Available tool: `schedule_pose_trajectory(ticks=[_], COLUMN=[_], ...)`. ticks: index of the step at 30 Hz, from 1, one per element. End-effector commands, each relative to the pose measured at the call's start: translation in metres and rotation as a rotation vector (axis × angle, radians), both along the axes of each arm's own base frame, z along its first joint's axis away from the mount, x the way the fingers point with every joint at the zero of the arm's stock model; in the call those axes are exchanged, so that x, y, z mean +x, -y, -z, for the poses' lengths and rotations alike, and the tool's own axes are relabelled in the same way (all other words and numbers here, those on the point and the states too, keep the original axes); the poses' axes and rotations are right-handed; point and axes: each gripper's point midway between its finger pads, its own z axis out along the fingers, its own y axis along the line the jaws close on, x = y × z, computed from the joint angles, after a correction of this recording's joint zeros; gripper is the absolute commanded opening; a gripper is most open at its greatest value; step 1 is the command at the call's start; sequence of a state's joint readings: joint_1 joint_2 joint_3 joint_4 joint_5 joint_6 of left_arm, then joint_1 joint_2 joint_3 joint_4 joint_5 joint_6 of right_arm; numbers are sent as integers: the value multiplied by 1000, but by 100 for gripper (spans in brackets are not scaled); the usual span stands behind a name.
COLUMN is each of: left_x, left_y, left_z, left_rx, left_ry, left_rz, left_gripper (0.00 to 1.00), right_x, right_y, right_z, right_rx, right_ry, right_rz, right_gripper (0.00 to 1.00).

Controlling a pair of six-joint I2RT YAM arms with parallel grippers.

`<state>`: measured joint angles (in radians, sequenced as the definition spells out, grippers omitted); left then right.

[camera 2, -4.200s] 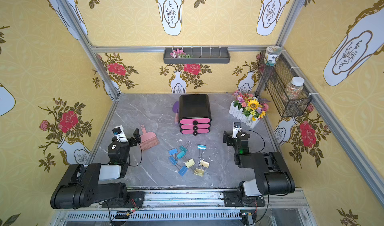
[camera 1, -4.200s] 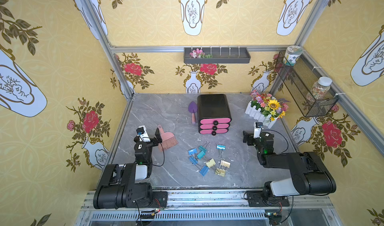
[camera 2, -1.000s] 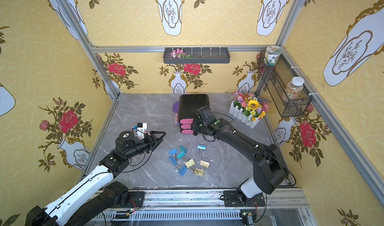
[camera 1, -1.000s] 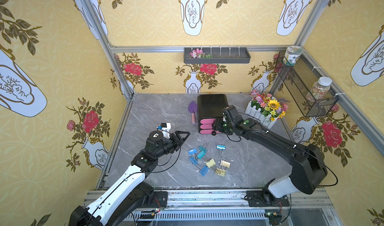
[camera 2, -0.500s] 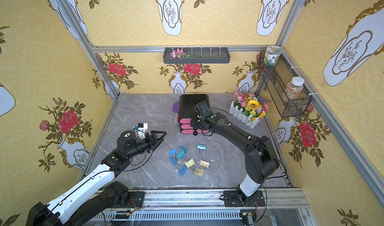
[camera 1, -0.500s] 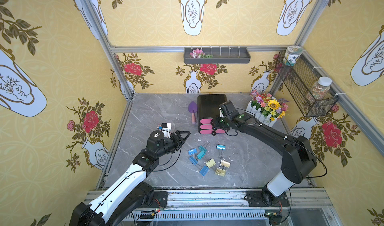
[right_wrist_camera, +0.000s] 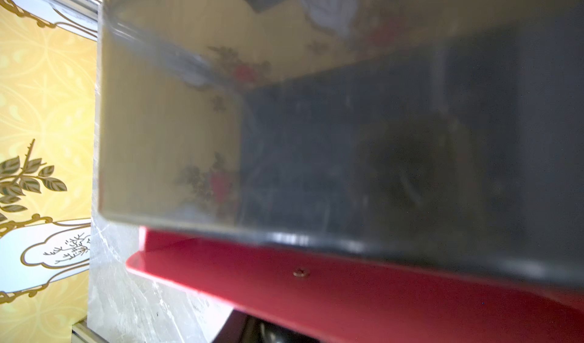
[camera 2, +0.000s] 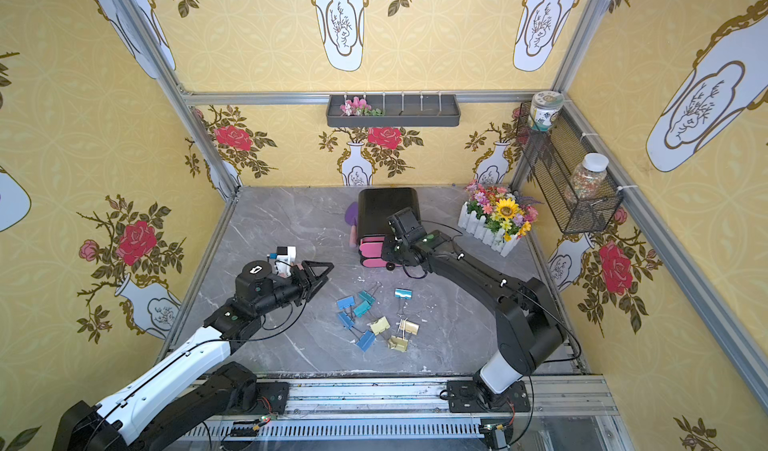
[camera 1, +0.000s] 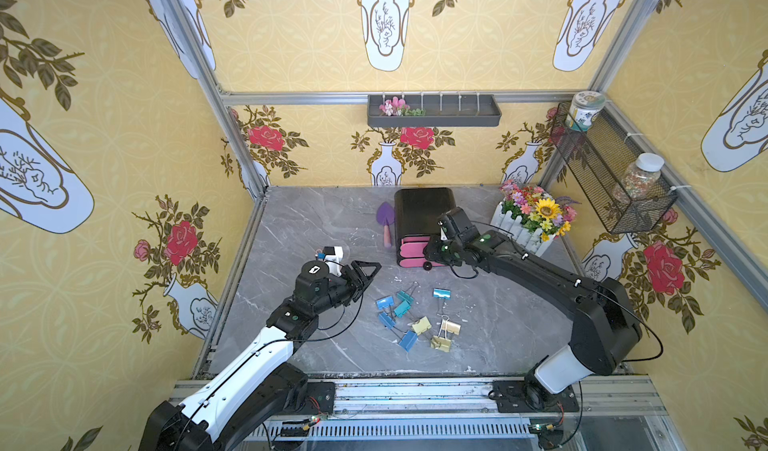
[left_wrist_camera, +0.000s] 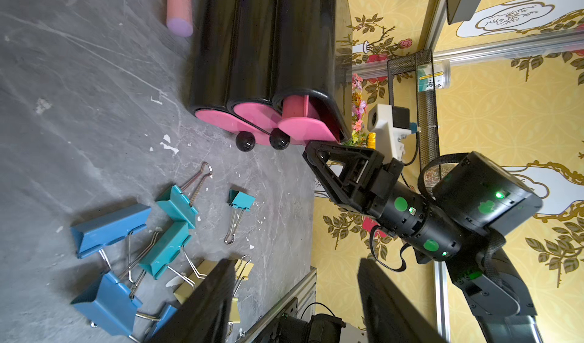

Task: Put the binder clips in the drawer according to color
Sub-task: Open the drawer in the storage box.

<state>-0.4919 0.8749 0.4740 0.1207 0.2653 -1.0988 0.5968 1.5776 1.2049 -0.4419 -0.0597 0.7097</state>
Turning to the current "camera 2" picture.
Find black pink drawer cabinet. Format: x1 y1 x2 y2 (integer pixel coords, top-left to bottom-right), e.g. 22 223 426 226
356 187 420 270

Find teal binder clip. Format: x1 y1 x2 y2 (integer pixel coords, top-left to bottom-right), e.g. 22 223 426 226
394 288 413 300
358 291 376 306
353 301 371 317

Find yellow binder clip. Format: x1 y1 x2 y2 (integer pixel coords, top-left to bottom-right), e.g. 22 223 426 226
369 317 391 336
398 319 420 335

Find gold binder clip bottom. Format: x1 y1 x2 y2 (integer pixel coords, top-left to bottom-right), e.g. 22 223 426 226
387 336 409 352

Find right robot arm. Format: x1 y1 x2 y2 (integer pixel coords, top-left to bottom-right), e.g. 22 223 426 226
384 207 575 410

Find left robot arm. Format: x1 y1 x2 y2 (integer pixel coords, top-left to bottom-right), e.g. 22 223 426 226
53 260 334 450

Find blue binder clip upper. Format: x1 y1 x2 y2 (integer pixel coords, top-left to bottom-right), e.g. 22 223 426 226
337 296 355 311

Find blue binder clip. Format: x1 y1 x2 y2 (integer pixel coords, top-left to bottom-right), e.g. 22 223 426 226
356 330 376 352
337 311 355 330
337 296 355 311

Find blue binder clip middle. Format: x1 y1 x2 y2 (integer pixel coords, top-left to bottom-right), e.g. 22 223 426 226
337 311 355 330

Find blue binder clip lower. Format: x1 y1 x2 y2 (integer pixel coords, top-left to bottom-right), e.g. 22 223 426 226
356 330 376 352

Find purple toy shovel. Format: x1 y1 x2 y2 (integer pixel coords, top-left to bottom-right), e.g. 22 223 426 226
344 201 359 248

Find flower planter white fence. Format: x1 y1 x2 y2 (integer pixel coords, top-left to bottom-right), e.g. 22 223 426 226
458 180 539 257

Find pink flowers on shelf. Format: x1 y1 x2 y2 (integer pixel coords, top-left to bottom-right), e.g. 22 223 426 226
339 96 383 116

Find clear jar white lid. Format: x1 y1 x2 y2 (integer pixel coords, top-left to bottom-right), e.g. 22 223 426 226
565 153 609 203

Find jar with green label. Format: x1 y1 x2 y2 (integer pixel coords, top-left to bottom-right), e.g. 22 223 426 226
528 90 565 132

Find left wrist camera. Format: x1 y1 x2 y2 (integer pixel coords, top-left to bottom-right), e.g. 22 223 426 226
268 246 297 277

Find grey wall shelf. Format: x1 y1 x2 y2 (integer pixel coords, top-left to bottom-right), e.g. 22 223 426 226
326 92 462 128

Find black wire basket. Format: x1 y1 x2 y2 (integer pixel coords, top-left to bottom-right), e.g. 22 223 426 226
511 102 623 234

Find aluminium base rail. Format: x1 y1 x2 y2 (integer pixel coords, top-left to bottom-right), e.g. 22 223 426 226
98 375 637 451

